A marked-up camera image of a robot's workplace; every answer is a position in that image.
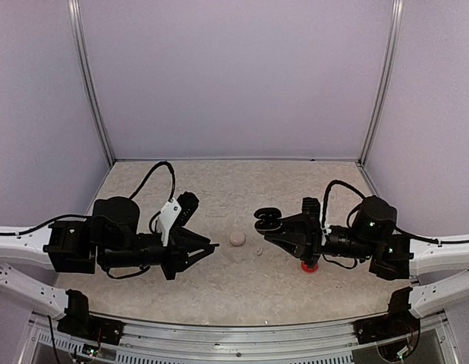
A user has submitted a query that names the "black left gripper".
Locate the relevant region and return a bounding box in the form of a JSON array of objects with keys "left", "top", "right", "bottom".
[{"left": 101, "top": 230, "right": 214, "bottom": 281}]

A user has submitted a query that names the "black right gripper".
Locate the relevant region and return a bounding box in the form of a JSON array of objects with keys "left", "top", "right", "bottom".
[{"left": 265, "top": 212, "right": 376, "bottom": 268}]

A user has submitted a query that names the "black earbud charging case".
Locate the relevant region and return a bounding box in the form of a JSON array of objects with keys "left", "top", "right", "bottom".
[{"left": 253, "top": 207, "right": 282, "bottom": 234}]

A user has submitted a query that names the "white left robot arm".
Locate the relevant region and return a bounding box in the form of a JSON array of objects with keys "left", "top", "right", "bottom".
[{"left": 0, "top": 193, "right": 217, "bottom": 337}]

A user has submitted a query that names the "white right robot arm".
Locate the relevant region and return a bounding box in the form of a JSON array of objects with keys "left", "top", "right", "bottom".
[{"left": 254, "top": 196, "right": 469, "bottom": 337}]

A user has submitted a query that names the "red round object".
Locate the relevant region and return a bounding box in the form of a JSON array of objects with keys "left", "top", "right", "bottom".
[{"left": 301, "top": 260, "right": 319, "bottom": 273}]

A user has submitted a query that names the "pink round lid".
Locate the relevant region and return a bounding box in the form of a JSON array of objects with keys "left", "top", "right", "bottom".
[{"left": 228, "top": 231, "right": 247, "bottom": 247}]

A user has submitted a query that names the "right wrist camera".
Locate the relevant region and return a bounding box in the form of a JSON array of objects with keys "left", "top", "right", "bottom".
[{"left": 301, "top": 197, "right": 330, "bottom": 235}]

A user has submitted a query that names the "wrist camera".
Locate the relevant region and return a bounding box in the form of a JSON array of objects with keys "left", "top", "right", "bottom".
[
  {"left": 155, "top": 191, "right": 199, "bottom": 247},
  {"left": 301, "top": 197, "right": 330, "bottom": 235}
]

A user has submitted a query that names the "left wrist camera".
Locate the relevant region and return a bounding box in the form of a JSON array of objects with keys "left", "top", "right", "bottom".
[{"left": 155, "top": 191, "right": 199, "bottom": 247}]

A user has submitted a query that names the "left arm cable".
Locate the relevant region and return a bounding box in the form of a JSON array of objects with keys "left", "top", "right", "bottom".
[{"left": 127, "top": 161, "right": 177, "bottom": 202}]

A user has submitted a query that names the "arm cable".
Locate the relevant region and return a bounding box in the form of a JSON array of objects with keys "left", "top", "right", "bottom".
[
  {"left": 127, "top": 161, "right": 177, "bottom": 202},
  {"left": 321, "top": 179, "right": 469, "bottom": 246}
]

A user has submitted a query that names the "front aluminium rail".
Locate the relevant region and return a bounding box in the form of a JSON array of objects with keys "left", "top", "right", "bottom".
[{"left": 17, "top": 313, "right": 384, "bottom": 363}]

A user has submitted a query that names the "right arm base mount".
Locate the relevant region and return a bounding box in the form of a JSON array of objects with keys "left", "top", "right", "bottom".
[{"left": 353, "top": 311, "right": 420, "bottom": 344}]

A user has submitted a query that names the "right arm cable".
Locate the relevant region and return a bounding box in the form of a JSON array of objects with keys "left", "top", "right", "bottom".
[{"left": 321, "top": 179, "right": 469, "bottom": 246}]

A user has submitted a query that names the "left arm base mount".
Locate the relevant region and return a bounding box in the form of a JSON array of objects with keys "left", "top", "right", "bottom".
[{"left": 58, "top": 315, "right": 124, "bottom": 346}]

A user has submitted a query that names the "right aluminium frame post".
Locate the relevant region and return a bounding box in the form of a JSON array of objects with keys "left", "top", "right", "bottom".
[{"left": 358, "top": 0, "right": 404, "bottom": 169}]

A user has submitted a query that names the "aluminium frame post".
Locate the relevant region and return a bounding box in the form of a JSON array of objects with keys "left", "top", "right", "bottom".
[
  {"left": 358, "top": 0, "right": 404, "bottom": 169},
  {"left": 67, "top": 0, "right": 116, "bottom": 168}
]

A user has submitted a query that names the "left aluminium frame post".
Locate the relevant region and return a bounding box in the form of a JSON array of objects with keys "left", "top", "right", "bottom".
[{"left": 67, "top": 0, "right": 116, "bottom": 168}]

